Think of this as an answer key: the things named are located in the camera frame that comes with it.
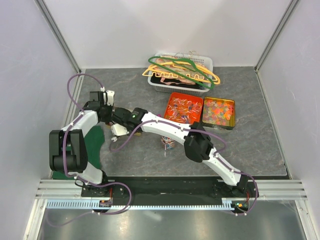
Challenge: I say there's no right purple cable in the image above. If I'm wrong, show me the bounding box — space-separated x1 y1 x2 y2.
109 119 258 217

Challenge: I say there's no floral pink cloth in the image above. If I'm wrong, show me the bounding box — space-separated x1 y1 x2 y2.
154 57 208 86

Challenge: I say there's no orange tray of lollipops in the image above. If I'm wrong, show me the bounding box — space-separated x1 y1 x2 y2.
164 92 204 126

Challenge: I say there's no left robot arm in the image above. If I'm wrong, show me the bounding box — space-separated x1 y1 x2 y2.
49 88 115 197

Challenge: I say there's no clear glass jar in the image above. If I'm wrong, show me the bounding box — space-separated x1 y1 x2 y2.
161 136 176 157

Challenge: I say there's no purple cable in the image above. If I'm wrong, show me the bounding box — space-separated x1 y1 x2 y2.
109 119 258 217
44 73 132 227

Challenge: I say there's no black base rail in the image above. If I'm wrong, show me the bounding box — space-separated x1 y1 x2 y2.
81 176 259 199

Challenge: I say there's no orange clothes hanger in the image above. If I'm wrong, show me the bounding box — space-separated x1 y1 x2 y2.
142 62 221 85

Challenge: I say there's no black garment in basket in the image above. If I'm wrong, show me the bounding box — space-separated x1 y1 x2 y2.
150 76 206 90

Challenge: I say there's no yellow clothes hanger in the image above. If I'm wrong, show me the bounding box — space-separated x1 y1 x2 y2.
147 59 221 85

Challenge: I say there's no white plastic basket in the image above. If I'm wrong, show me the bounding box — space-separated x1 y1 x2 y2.
142 52 221 97

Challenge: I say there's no green clothes hanger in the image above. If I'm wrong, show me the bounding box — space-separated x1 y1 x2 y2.
147 56 216 90

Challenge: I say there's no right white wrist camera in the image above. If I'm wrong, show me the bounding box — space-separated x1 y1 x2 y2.
110 123 130 142

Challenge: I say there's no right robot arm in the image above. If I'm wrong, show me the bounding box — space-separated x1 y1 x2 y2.
111 107 249 197

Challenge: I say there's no gold tin of gummies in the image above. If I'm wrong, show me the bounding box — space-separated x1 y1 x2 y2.
201 96 236 131

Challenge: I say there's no grey cable duct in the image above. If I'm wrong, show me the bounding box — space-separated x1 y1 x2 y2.
46 199 235 211

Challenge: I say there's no green cloth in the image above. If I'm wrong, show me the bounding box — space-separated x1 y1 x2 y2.
49 125 105 180

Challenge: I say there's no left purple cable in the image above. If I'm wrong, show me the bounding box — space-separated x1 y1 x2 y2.
44 73 132 227

